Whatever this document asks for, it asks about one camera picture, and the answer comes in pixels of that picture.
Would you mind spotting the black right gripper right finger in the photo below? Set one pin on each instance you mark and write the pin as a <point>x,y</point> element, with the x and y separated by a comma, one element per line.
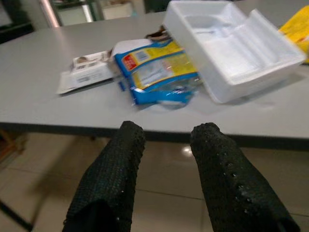
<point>229,188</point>

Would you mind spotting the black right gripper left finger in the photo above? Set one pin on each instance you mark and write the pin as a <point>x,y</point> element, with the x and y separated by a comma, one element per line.
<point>108,183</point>

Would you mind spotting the torn white cardboard box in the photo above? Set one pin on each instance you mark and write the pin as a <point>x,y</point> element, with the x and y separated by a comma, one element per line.
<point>89,72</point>

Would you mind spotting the black metal table leg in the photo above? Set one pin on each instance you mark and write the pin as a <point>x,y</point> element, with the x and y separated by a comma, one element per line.
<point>14,215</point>

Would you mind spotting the blue yellow plastic bread bag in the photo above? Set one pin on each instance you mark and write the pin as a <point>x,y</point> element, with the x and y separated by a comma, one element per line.
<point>154,70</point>

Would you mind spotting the white styrofoam packing tray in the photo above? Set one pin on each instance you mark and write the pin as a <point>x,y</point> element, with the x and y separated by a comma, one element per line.
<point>217,48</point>

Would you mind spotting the dark brown wrapper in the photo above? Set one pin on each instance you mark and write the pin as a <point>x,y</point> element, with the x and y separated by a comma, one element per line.
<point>157,35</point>

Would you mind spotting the shiny metal post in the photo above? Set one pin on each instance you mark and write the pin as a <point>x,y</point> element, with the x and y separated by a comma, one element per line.
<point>49,12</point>

